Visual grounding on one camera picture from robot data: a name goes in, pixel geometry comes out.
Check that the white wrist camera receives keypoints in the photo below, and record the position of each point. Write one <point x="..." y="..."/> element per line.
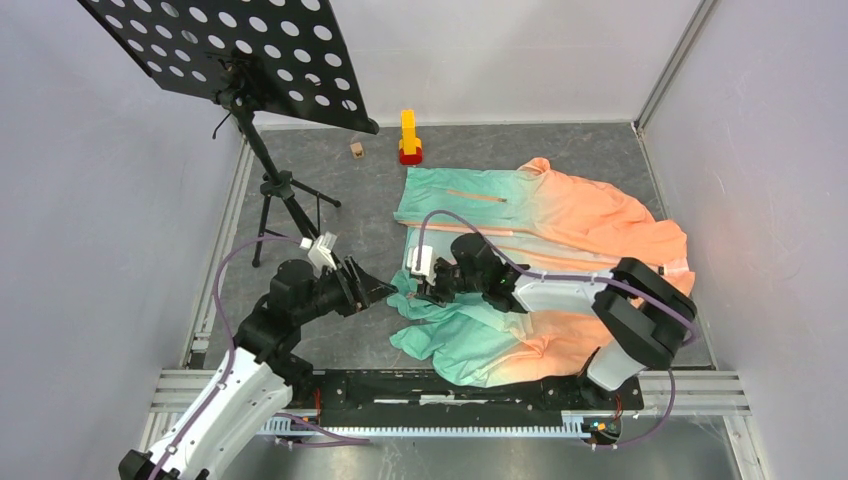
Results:
<point x="420" y="261"/>
<point x="319" y="251"/>

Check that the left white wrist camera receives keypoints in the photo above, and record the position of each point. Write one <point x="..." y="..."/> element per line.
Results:
<point x="319" y="251"/>

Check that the black perforated music stand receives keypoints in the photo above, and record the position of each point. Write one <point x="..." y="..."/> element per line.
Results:
<point x="282" y="57"/>

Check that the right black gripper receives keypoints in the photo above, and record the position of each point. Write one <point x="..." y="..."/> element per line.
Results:
<point x="432" y="291"/>

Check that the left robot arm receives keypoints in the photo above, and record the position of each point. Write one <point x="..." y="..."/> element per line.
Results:
<point x="260" y="375"/>

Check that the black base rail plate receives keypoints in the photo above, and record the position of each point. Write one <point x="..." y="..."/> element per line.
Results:
<point x="421" y="398"/>

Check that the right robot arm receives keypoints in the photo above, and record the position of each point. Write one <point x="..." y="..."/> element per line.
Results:
<point x="647" y="317"/>

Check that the small wooden cube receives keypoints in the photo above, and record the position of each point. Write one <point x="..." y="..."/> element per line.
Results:
<point x="357" y="150"/>

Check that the red cylinder block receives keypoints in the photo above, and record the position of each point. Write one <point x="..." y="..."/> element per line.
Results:
<point x="410" y="159"/>

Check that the yellow block tower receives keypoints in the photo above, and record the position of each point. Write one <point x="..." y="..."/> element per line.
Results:
<point x="409" y="141"/>

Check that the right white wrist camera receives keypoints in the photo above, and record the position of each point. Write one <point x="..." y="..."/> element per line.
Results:
<point x="420" y="261"/>

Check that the white toothed cable duct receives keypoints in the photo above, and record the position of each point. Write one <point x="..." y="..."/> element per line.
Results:
<point x="569" y="428"/>

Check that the green and orange jacket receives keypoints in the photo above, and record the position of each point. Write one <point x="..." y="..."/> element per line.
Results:
<point x="540" y="217"/>

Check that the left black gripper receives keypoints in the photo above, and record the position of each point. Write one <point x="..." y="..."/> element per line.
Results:
<point x="365" y="290"/>

